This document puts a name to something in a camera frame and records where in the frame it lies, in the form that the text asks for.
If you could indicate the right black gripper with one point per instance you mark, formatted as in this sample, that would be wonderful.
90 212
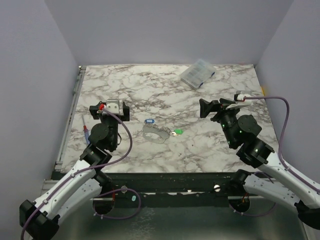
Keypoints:
219 110

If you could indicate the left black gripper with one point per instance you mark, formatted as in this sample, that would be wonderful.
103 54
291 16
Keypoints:
97 115

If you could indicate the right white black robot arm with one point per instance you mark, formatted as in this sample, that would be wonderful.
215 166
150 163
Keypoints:
295 191

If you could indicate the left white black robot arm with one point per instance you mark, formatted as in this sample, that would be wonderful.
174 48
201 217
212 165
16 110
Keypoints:
41 218

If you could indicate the red blue screwdriver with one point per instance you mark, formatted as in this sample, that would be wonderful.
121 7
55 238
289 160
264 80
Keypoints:
85 130

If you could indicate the clear plastic organizer box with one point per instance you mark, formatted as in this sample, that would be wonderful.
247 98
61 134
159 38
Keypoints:
198 73

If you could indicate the blue key tag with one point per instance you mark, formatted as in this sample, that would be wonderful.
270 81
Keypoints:
149 121

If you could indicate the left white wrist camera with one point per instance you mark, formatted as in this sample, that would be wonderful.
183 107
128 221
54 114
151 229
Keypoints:
113 106

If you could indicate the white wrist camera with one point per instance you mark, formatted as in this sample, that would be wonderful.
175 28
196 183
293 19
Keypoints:
240 101
113 106

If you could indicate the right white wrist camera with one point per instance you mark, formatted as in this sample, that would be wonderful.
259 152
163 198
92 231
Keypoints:
240 101

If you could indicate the yellow tag on wall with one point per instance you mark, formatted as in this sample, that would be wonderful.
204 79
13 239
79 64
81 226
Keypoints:
263 91

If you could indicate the aluminium side rail left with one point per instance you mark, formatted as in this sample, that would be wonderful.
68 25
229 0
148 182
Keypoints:
75 97

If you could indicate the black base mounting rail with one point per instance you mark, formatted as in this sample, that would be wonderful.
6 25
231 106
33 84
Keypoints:
171 190

